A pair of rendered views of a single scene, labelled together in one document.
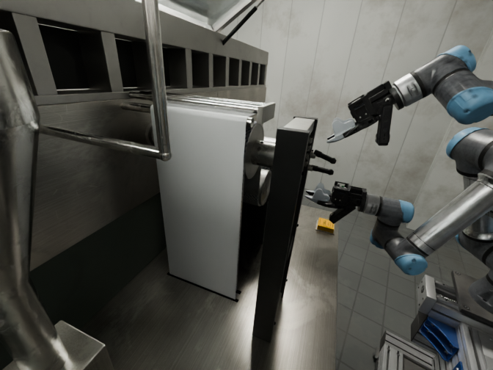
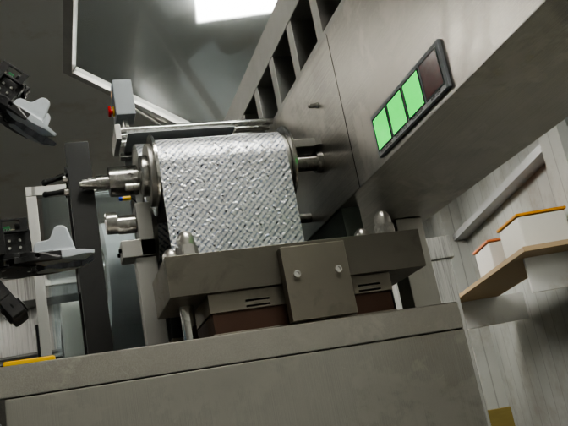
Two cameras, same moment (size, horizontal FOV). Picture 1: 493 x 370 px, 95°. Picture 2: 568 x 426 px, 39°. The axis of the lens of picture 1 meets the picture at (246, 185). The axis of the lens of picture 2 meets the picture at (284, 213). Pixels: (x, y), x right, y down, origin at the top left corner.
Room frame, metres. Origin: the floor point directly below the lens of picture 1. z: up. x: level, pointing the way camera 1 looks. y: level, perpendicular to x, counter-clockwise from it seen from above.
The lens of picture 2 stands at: (2.01, -0.75, 0.75)
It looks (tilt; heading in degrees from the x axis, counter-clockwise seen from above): 16 degrees up; 143
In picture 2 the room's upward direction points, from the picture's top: 11 degrees counter-clockwise
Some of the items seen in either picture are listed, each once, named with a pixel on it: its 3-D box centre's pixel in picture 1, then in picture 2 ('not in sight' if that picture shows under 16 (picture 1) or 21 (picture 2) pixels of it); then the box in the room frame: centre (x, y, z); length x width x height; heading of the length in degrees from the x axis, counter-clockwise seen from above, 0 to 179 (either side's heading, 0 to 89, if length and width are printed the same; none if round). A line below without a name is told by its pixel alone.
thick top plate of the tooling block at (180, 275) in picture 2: not in sight; (286, 274); (1.02, -0.01, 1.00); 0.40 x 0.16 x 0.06; 71
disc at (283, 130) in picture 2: not in sight; (284, 165); (0.88, 0.13, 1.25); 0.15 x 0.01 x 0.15; 161
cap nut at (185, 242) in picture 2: not in sight; (186, 245); (1.01, -0.18, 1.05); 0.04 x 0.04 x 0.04
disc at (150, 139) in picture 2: not in sight; (153, 175); (0.79, -0.10, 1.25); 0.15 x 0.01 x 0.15; 161
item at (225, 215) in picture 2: not in sight; (237, 230); (0.89, -0.01, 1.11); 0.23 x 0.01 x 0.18; 71
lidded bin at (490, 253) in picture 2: not in sight; (505, 257); (-1.56, 3.83, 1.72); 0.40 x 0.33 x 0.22; 148
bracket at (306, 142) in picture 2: not in sight; (303, 146); (0.89, 0.18, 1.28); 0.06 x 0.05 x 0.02; 71
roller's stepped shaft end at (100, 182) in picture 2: not in sight; (94, 182); (0.53, -0.10, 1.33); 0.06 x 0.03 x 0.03; 71
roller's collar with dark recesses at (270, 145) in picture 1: (265, 154); (122, 181); (0.55, -0.04, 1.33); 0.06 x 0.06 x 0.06; 71
